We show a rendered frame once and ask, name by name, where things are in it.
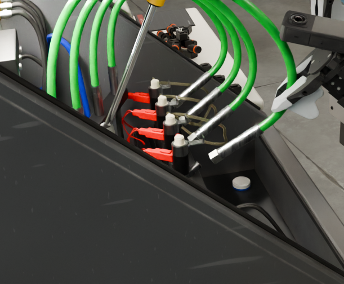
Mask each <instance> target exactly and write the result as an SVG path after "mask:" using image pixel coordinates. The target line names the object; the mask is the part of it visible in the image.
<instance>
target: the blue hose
mask: <svg viewBox="0 0 344 284"><path fill-rule="evenodd" d="M52 35H53V33H51V34H48V35H47V43H48V54H49V49H50V43H51V39H52ZM60 43H61V44H62V45H63V46H64V47H65V48H66V50H67V52H68V53H69V55H70V49H71V45H70V44H69V42H68V41H67V40H65V39H64V38H63V37H62V38H61V42H60ZM78 84H79V91H80V94H81V99H82V104H83V109H84V115H85V116H86V117H88V118H89V117H90V116H91V113H90V108H89V104H88V99H87V94H86V89H85V86H84V81H83V77H82V72H81V68H80V66H79V62H78Z"/></svg>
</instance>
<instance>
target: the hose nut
mask: <svg viewBox="0 0 344 284"><path fill-rule="evenodd" d="M217 150H218V149H215V150H214V151H212V152H210V153H209V157H210V159H211V161H212V162H213V163H214V164H216V163H219V162H220V161H221V160H223V159H224V158H221V157H220V156H219V154H218V152H217Z"/></svg>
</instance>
